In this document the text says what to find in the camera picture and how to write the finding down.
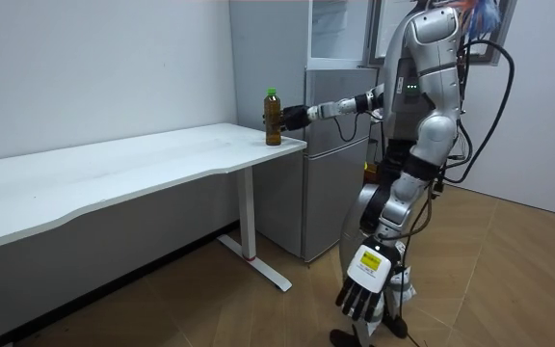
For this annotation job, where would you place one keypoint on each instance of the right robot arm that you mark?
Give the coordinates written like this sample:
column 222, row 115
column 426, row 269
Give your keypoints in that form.
column 335, row 108

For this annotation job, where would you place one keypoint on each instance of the grey fridge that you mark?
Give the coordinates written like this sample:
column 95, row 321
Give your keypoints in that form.
column 328, row 193

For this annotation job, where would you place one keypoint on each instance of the white desk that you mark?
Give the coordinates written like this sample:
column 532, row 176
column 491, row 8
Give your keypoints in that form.
column 113, row 164

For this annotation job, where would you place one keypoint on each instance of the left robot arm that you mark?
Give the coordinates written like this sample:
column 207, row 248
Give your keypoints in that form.
column 439, row 135

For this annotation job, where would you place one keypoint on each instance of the brown tea bottle green cap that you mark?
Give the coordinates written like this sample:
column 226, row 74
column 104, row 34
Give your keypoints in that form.
column 272, row 120

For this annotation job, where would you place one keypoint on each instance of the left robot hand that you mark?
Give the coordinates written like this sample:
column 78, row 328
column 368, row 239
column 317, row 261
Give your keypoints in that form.
column 369, row 270

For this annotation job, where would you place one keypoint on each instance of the robot body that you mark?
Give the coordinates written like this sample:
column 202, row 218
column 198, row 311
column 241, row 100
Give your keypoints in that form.
column 400, row 53

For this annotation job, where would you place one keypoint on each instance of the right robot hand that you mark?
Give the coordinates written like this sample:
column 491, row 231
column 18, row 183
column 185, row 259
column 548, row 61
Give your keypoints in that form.
column 296, row 118

